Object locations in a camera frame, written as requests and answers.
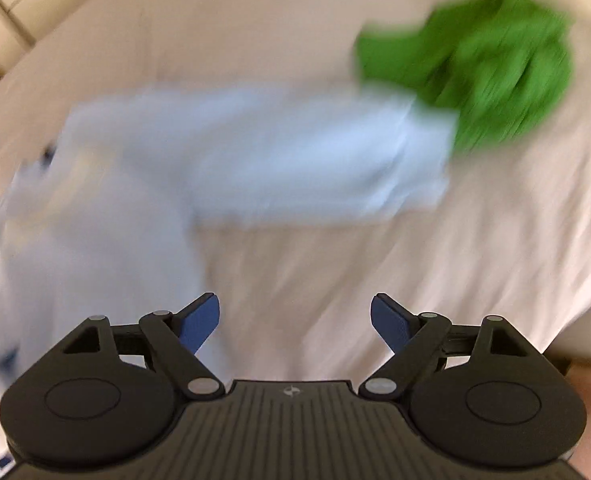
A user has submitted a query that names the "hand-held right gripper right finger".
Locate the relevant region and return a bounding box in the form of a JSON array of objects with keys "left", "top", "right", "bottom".
[{"left": 358, "top": 293, "right": 532, "bottom": 403}]

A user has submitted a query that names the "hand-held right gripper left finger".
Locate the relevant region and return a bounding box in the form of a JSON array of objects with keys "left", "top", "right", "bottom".
[{"left": 62, "top": 292, "right": 226, "bottom": 402}]

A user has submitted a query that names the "light blue garment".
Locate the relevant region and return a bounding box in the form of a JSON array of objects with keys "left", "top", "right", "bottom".
[{"left": 0, "top": 85, "right": 460, "bottom": 411}]

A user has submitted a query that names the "white bed sheet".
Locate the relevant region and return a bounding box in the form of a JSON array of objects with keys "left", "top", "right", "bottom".
[{"left": 0, "top": 0, "right": 591, "bottom": 461}]

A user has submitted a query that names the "green garment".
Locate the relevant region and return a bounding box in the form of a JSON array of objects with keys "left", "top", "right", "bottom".
[{"left": 353, "top": 0, "right": 576, "bottom": 153}]

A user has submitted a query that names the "cream wardrobe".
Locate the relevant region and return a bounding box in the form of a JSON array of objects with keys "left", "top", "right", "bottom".
[{"left": 0, "top": 0, "right": 121, "bottom": 91}]

